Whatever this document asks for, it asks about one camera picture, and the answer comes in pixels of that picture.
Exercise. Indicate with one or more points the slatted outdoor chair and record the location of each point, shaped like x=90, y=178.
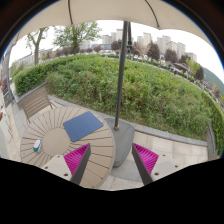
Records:
x=35, y=100

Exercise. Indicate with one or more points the blue mouse pad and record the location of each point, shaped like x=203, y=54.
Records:
x=81, y=126

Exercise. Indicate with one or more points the white and teal mouse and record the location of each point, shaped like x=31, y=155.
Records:
x=37, y=146

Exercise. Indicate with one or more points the green hedge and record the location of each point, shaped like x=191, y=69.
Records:
x=150, y=96

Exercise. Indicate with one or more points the grey umbrella base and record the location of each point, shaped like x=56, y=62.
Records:
x=123, y=137

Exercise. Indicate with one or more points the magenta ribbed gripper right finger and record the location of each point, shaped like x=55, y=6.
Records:
x=150, y=166

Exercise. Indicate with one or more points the round slatted wooden table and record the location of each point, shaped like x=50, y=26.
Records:
x=48, y=127

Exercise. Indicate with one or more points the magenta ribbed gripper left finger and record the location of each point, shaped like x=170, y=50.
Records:
x=70, y=167

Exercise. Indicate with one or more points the beige patio umbrella canopy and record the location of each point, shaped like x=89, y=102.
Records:
x=154, y=13

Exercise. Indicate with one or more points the dark umbrella pole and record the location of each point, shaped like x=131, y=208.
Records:
x=120, y=75

